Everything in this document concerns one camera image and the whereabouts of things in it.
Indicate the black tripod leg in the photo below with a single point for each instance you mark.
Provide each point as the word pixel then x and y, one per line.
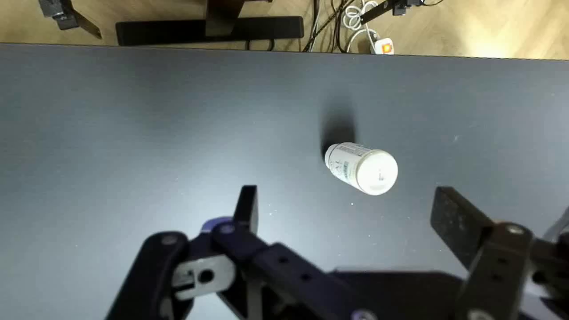
pixel 62 16

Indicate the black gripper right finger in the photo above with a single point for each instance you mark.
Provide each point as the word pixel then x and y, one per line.
pixel 494 267

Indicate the black flat stand base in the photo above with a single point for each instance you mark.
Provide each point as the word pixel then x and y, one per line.
pixel 196 28

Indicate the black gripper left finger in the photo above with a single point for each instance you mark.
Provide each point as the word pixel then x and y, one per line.
pixel 268 260

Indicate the white labelled plastic bottle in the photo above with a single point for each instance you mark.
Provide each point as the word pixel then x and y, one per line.
pixel 364 167

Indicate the white power strip orange switch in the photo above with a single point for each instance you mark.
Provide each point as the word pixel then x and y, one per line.
pixel 384 44

